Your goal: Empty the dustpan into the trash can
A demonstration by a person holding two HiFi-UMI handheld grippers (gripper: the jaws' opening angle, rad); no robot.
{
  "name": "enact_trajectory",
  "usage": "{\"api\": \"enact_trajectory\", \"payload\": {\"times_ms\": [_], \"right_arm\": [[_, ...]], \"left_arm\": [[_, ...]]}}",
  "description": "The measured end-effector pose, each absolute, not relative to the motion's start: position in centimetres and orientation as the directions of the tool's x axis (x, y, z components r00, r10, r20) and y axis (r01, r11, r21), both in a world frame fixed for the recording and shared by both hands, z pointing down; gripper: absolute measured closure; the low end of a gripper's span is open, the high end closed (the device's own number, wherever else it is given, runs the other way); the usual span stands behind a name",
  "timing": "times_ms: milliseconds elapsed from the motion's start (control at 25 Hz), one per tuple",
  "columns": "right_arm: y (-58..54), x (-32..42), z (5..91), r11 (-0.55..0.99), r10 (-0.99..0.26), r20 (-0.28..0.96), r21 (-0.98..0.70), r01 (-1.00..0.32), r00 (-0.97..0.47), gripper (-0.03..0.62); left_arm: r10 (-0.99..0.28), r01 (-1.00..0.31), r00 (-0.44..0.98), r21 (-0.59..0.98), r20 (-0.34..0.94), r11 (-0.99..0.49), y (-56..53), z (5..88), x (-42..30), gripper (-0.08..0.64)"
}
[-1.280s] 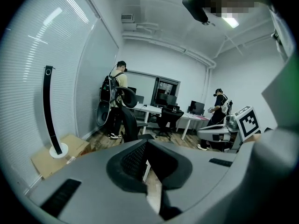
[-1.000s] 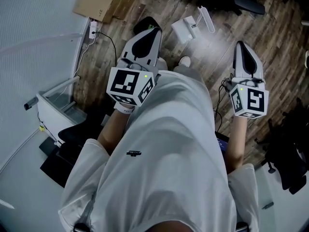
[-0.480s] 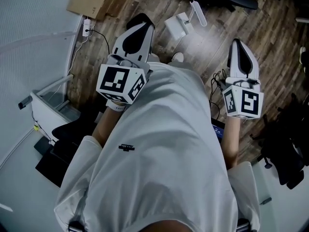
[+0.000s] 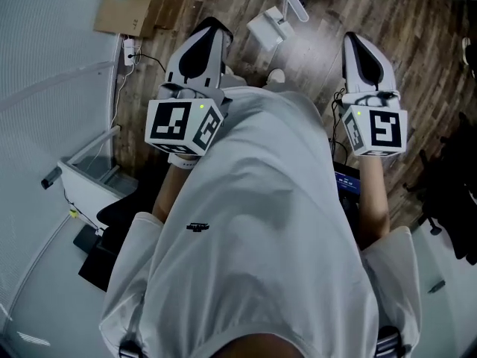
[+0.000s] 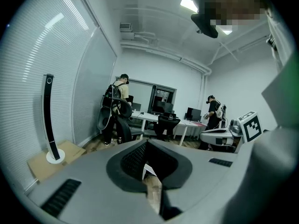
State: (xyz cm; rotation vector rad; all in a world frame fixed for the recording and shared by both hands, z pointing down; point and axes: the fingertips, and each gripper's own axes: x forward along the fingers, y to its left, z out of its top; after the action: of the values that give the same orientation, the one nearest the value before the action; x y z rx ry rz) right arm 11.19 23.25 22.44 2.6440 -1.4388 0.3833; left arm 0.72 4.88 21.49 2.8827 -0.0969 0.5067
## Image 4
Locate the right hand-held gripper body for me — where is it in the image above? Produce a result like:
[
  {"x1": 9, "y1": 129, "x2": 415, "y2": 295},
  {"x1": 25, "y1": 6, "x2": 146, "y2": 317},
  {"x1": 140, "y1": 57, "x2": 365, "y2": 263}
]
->
[{"x1": 341, "y1": 89, "x2": 408, "y2": 159}]

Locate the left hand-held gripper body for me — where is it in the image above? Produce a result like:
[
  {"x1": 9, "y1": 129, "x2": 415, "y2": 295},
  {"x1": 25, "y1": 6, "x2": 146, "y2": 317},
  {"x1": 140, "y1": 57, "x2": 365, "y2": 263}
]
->
[{"x1": 144, "y1": 82, "x2": 229, "y2": 157}]

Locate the person's left forearm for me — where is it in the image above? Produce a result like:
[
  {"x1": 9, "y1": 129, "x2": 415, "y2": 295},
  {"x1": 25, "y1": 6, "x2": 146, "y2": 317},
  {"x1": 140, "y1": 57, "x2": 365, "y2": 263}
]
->
[{"x1": 151, "y1": 164, "x2": 195, "y2": 225}]

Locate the person's right forearm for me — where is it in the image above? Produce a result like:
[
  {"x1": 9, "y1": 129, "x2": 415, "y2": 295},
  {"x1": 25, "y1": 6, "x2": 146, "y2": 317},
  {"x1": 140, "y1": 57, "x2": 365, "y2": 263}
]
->
[{"x1": 359, "y1": 154, "x2": 391, "y2": 251}]

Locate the white wristband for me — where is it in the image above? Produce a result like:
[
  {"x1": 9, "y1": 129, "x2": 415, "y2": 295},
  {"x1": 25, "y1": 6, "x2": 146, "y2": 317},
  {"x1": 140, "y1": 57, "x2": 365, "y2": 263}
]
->
[{"x1": 167, "y1": 153, "x2": 200, "y2": 170}]

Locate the white power strip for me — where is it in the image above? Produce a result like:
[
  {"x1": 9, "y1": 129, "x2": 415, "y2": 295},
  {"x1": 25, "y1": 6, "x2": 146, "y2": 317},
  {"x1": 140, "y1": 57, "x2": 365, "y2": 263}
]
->
[{"x1": 122, "y1": 37, "x2": 136, "y2": 66}]

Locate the black screen device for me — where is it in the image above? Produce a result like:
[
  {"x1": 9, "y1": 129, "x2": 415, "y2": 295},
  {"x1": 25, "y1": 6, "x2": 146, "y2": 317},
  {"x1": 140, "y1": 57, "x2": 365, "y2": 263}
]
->
[{"x1": 333, "y1": 169, "x2": 362, "y2": 198}]

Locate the black office chair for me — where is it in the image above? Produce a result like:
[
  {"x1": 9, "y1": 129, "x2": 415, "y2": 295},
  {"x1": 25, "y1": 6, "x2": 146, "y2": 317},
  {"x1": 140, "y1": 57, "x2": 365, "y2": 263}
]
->
[
  {"x1": 404, "y1": 112, "x2": 477, "y2": 267},
  {"x1": 97, "y1": 194, "x2": 159, "y2": 246}
]

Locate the person's white t-shirt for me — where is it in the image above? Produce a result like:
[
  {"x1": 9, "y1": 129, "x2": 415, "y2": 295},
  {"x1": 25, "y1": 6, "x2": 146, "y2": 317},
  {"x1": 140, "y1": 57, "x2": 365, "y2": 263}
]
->
[{"x1": 98, "y1": 86, "x2": 424, "y2": 358}]

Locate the black flat case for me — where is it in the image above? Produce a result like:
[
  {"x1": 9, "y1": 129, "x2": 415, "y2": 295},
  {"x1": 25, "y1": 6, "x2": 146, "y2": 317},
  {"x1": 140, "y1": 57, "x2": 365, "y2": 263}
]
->
[{"x1": 72, "y1": 224, "x2": 126, "y2": 293}]

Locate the black power cable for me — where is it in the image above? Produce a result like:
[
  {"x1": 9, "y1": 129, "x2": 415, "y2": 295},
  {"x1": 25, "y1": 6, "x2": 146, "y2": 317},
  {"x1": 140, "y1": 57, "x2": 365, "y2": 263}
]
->
[{"x1": 128, "y1": 52, "x2": 168, "y2": 75}]

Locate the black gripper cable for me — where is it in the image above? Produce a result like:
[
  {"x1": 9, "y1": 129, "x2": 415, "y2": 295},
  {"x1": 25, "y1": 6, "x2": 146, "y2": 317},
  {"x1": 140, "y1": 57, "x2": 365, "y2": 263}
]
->
[{"x1": 329, "y1": 87, "x2": 350, "y2": 171}]

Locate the white power cable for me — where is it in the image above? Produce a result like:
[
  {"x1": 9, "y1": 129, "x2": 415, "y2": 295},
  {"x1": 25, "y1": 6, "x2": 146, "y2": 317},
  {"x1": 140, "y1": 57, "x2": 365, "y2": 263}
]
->
[{"x1": 110, "y1": 63, "x2": 131, "y2": 126}]

